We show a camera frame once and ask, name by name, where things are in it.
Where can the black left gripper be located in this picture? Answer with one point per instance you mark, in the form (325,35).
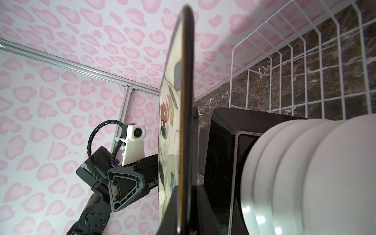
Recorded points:
(115,188)

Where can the white round plate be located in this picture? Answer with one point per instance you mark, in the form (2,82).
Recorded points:
(249,172)
(283,136)
(290,177)
(340,185)

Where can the floral square plate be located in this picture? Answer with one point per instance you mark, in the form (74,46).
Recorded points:
(176,135)

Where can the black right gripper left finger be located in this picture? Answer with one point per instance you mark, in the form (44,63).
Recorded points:
(171,222)

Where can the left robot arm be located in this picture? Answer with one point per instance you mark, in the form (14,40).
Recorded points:
(91,222)

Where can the white wire dish rack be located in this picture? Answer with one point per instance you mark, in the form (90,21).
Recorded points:
(312,59)

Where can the white round plate nearest front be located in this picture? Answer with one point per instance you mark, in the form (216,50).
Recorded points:
(340,185)

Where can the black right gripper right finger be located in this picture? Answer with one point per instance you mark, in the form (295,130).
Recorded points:
(206,223)

